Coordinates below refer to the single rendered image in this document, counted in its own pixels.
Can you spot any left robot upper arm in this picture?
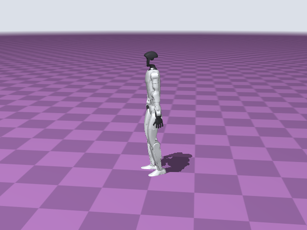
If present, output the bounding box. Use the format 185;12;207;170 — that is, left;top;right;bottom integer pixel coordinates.
150;71;159;98

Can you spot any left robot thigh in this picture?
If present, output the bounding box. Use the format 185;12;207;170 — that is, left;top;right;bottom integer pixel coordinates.
147;112;162;149

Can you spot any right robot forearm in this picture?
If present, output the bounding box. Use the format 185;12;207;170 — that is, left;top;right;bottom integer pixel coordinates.
146;95;152;106

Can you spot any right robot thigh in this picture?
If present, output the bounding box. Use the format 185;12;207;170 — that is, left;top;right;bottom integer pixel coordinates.
144;109;157;140

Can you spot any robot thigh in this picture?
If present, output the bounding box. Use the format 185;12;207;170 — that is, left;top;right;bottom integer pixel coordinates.
147;112;162;149
144;109;157;140

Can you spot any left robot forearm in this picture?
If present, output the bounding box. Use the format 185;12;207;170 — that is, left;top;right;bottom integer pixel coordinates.
153;92;161;116

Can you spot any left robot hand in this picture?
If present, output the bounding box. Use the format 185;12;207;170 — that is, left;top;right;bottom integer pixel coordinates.
153;112;163;128

